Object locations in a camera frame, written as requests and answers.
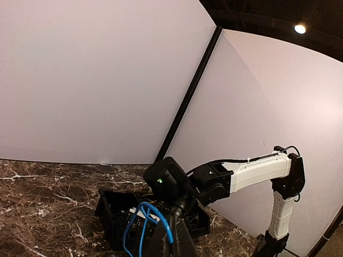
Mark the right black corner post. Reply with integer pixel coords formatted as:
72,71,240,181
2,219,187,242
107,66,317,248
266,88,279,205
154,26,223,162

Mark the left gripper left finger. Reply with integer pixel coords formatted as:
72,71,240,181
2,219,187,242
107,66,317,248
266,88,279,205
146,222,172,257

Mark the blue cable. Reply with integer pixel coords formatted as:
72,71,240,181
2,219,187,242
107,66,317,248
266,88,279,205
122,202,175,257

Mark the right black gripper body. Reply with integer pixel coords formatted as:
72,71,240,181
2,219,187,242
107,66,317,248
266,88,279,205
117,192,197,233

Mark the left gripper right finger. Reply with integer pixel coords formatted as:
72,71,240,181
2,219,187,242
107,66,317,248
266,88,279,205
171,217,198,257

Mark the black bin near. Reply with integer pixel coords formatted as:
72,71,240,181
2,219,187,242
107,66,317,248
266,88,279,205
95,188,148,252

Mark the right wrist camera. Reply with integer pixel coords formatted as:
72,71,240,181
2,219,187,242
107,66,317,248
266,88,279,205
143,156,196,203

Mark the black bin far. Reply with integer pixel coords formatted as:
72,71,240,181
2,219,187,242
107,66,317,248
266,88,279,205
184,202,210,238

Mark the black bin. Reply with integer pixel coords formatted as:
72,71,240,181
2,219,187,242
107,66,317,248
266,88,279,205
95,188,148,252
184,202,210,238

